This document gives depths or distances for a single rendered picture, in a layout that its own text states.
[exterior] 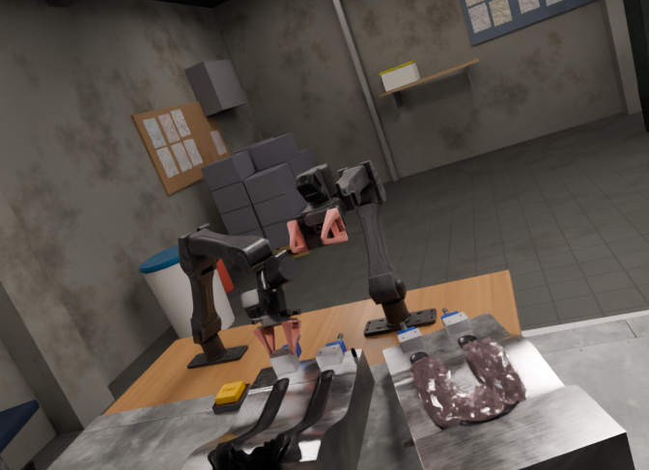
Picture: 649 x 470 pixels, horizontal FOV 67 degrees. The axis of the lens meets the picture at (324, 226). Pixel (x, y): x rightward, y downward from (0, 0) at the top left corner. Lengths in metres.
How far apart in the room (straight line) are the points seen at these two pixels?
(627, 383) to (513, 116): 6.12
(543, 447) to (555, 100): 6.44
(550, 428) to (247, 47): 7.08
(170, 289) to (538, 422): 3.40
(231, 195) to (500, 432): 4.65
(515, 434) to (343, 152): 6.62
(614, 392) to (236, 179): 4.52
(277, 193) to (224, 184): 0.58
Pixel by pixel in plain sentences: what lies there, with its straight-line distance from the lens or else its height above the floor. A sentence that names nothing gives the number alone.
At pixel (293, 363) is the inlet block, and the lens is 1.16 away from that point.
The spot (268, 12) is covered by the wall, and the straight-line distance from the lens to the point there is 7.42.
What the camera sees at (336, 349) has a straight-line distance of 1.12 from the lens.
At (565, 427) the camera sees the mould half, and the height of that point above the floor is 0.91.
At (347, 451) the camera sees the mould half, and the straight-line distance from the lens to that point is 0.96.
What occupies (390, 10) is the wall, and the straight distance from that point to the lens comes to 7.00.
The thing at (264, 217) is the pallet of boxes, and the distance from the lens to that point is 5.18.
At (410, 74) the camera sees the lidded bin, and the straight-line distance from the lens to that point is 6.32.
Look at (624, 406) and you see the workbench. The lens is 0.99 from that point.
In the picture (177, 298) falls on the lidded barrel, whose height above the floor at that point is 0.41.
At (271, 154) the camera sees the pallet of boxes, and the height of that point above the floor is 1.06.
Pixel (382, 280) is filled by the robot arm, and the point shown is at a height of 0.95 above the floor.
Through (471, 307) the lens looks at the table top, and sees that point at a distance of 1.36.
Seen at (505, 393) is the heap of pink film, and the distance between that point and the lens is 0.89.
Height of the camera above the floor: 1.43
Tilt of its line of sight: 14 degrees down
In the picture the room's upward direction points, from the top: 21 degrees counter-clockwise
